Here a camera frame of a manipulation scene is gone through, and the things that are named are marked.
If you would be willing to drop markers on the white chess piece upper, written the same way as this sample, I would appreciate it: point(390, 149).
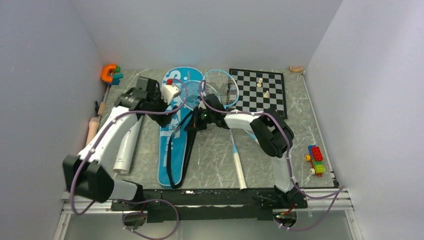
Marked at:
point(260, 83)

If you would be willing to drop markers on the black white chessboard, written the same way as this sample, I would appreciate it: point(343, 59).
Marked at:
point(251, 98)

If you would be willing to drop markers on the orange horseshoe magnet toy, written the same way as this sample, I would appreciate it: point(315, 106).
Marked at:
point(104, 75)

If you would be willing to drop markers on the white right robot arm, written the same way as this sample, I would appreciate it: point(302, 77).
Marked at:
point(274, 136)

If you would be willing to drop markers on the wooden arch block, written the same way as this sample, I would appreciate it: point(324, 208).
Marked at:
point(298, 69)

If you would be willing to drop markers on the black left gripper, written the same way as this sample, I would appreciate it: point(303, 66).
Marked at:
point(163, 119)

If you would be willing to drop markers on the wooden rolling pin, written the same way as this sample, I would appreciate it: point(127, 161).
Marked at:
point(93, 126)

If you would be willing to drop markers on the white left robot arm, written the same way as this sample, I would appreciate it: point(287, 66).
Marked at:
point(86, 173)

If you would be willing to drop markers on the blue racket bag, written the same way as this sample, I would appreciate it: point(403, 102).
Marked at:
point(175, 144)

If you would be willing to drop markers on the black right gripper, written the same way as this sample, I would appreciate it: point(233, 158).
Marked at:
point(194, 125)

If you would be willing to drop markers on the teal blue toy blocks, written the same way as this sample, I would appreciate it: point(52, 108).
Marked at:
point(115, 75)

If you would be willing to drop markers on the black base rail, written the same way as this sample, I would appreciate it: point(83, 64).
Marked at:
point(214, 204)

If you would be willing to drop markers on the white shuttlecock tube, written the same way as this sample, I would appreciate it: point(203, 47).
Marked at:
point(126, 150)

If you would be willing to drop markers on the colourful brick toy train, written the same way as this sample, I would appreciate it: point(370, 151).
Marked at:
point(315, 158)

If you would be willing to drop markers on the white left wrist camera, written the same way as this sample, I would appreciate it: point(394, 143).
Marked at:
point(169, 92)

